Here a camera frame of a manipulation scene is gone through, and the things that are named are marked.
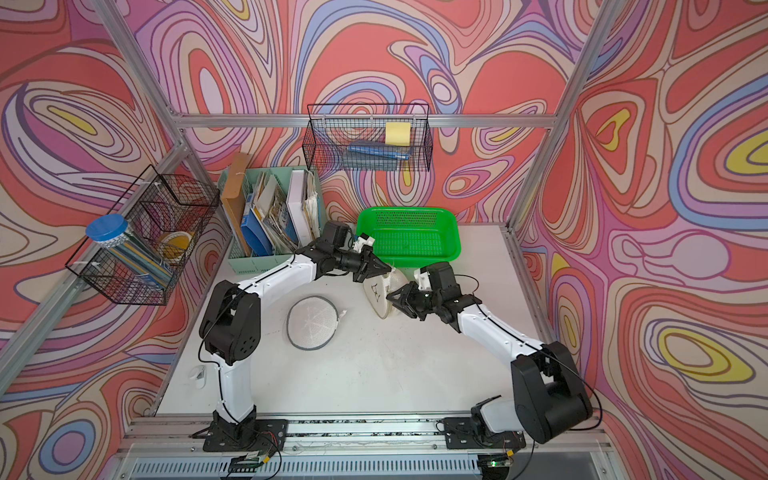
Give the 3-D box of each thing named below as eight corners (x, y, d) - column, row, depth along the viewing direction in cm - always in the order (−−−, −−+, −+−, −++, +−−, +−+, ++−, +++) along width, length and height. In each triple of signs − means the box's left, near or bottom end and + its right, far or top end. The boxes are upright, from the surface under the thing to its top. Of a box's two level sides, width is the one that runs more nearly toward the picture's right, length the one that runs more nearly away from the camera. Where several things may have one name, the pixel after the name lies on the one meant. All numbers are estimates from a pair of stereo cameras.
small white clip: (197, 389, 83) (188, 383, 79) (199, 369, 87) (190, 363, 83) (206, 386, 84) (197, 381, 80) (208, 367, 87) (199, 361, 83)
